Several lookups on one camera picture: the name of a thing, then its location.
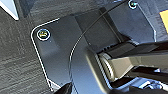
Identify thin black base cable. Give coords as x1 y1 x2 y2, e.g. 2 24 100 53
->
68 0 133 84

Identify grey robot torso limb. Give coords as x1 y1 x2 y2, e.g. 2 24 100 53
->
85 39 168 94

